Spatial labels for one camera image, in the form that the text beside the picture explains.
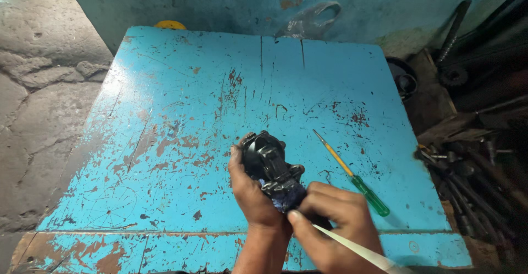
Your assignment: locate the clear plastic bag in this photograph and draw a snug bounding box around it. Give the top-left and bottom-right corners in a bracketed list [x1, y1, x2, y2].
[275, 1, 342, 40]

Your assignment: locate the green handled screwdriver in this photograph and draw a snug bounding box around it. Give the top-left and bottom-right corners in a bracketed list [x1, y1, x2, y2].
[312, 129, 391, 218]

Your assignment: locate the person's right hand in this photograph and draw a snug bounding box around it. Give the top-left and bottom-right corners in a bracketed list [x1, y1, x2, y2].
[287, 181, 387, 274]

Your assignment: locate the black greasy machine part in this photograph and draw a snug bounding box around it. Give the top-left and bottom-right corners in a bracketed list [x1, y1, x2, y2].
[240, 130, 308, 213]

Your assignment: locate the yellow round object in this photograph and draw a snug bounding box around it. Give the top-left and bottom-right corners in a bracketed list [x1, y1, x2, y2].
[154, 20, 187, 30]

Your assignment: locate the heap of dark metal tools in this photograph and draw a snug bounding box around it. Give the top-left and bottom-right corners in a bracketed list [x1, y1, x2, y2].
[414, 0, 528, 268]

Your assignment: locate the black round container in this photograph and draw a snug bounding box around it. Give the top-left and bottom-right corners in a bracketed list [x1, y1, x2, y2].
[385, 56, 418, 102]

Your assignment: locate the person's left hand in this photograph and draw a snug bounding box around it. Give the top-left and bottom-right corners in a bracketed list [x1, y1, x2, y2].
[228, 132, 294, 235]

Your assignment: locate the white handled cleaning brush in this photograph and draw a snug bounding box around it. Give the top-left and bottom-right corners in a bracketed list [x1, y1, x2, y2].
[259, 178, 415, 274]

